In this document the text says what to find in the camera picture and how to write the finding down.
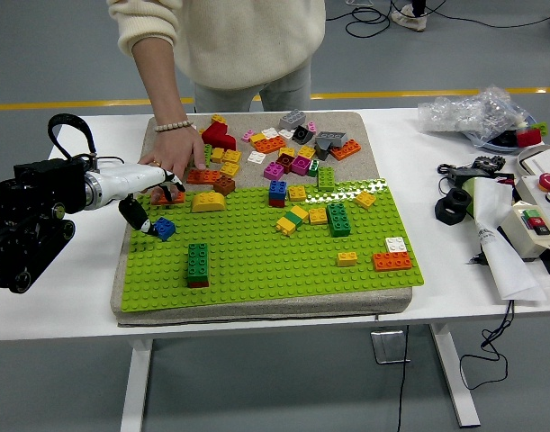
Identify blue shallow bowl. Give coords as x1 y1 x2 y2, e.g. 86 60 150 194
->
463 112 549 153

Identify brown 2x2 brick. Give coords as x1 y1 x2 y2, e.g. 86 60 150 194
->
212 175 237 196

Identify white table leg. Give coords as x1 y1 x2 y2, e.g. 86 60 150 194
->
120 337 155 432
429 322 482 428

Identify white push-button control box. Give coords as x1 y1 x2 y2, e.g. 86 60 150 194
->
512 170 550 266

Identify lime green cloth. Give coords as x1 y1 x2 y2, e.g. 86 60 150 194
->
463 177 483 218

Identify long black floor cable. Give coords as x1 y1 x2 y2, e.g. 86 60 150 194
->
391 0 550 31

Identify dark green 2x4 brick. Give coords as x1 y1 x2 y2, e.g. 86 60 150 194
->
326 202 352 239
186 243 210 284

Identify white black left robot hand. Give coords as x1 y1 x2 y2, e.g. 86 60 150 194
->
104 162 187 239

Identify black toothed gear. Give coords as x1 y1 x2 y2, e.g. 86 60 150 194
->
473 155 507 172

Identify large red sloped brick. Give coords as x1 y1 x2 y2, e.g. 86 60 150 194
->
201 121 238 152

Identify light grey 2x4 brick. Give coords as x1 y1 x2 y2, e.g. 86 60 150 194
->
278 110 308 131

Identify dark grey sloped brick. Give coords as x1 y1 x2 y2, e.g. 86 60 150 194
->
313 138 334 161

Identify beige bead bracelet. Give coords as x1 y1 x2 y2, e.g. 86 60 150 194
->
154 119 194 133

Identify person's right hand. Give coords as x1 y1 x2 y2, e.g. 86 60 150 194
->
137 125 208 206

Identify black looped floor cables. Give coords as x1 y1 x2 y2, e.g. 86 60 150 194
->
326 0 392 38

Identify black floor cable with plug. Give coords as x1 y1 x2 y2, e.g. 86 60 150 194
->
393 323 412 432

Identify white card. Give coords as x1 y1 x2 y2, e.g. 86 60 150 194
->
524 150 550 179

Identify clear bubble plastic bag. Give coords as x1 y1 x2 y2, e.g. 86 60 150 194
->
417 85 536 136

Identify black hanging cable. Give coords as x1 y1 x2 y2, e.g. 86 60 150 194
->
458 299 517 391

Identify person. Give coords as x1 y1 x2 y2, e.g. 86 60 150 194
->
390 0 428 32
106 0 326 113

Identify yellow arched brick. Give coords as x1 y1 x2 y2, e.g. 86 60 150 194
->
192 191 228 213

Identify large black hex nut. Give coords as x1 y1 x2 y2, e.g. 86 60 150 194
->
434 187 474 226

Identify lime green studded baseplate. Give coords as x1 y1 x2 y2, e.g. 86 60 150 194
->
120 178 426 314

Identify white rounded tray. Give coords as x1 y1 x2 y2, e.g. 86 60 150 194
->
516 142 550 182

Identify white paper sheet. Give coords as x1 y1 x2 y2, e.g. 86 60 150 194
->
465 177 549 302

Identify small white switch box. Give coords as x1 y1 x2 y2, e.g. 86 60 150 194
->
499 200 550 261

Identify metal floor socket plate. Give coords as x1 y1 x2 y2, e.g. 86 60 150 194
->
370 330 411 365

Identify orange 2x4 brick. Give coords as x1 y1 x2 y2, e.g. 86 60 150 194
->
185 167 221 185
253 136 287 155
372 251 414 273
150 191 186 207
329 138 363 162

